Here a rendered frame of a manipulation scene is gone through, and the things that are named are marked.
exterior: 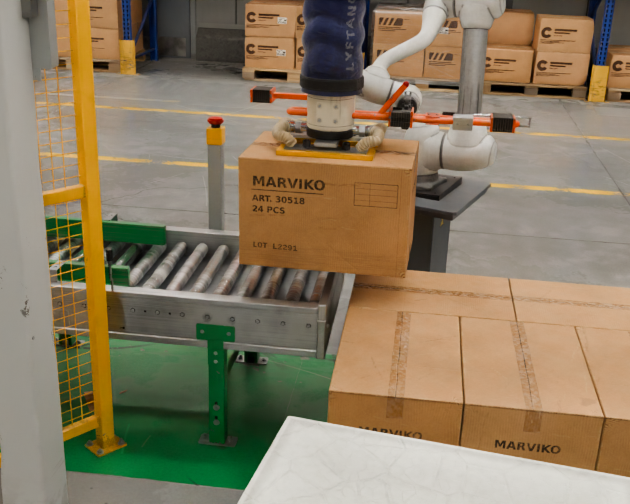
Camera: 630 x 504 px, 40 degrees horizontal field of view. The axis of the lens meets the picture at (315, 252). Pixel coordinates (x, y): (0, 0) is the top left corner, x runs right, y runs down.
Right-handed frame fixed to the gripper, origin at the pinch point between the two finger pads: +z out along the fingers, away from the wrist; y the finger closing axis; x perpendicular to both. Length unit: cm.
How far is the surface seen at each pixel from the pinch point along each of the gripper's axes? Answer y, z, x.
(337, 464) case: 19, 185, 3
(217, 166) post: 36, -47, 79
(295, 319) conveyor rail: 66, 34, 32
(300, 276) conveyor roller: 65, -3, 36
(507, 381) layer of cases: 66, 64, -38
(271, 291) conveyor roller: 65, 13, 45
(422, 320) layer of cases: 66, 26, -11
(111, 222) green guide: 56, -22, 118
